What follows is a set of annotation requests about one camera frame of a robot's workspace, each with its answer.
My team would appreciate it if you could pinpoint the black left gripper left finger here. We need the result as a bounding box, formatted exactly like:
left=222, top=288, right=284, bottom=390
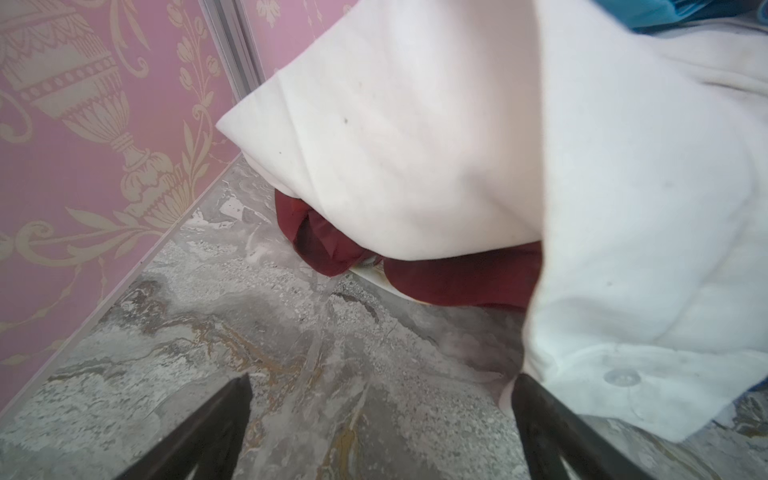
left=118, top=375, right=253, bottom=480

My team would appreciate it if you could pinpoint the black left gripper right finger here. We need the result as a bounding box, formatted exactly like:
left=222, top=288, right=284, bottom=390
left=511, top=373, right=651, bottom=480

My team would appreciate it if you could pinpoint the maroon cloth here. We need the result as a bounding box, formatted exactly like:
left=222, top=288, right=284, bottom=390
left=274, top=191, right=543, bottom=311

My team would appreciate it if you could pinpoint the white cloth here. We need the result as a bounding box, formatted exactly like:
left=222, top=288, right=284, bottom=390
left=217, top=1, right=767, bottom=442

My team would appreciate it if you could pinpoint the teal blue cloth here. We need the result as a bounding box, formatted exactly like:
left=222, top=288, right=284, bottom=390
left=595, top=0, right=762, bottom=31

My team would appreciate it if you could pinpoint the aluminium corner post left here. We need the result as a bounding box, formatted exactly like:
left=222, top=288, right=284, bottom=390
left=200, top=0, right=265, bottom=102

